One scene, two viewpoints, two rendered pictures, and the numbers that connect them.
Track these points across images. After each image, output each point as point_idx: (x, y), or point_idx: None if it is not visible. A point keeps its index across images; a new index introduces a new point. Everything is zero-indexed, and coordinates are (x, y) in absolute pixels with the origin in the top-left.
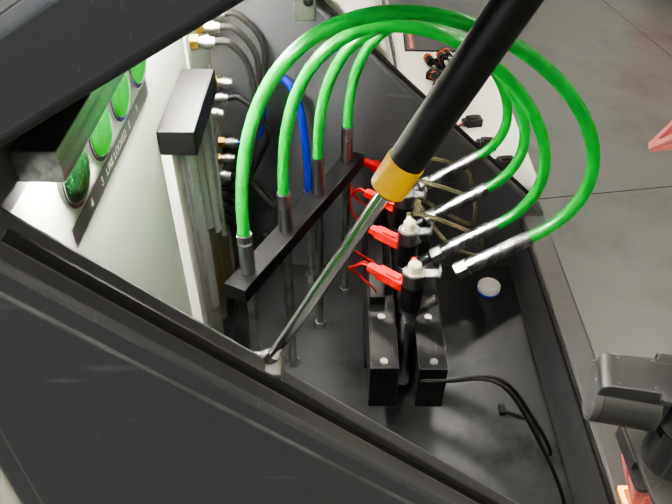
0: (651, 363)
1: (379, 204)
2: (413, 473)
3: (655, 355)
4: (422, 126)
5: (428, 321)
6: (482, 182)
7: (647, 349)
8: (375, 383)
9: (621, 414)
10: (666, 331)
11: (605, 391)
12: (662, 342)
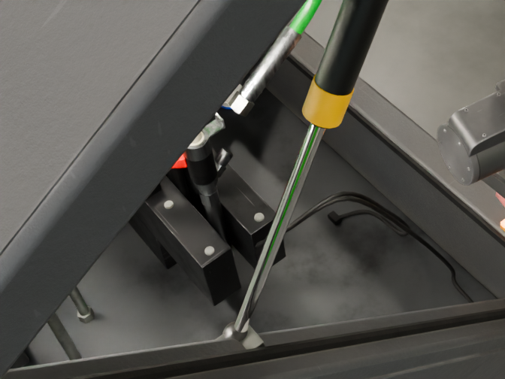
0: (497, 98)
1: (320, 134)
2: (400, 342)
3: (387, 51)
4: (351, 50)
5: (221, 177)
6: None
7: (376, 50)
8: (213, 279)
9: (497, 161)
10: (382, 18)
11: (476, 150)
12: (385, 32)
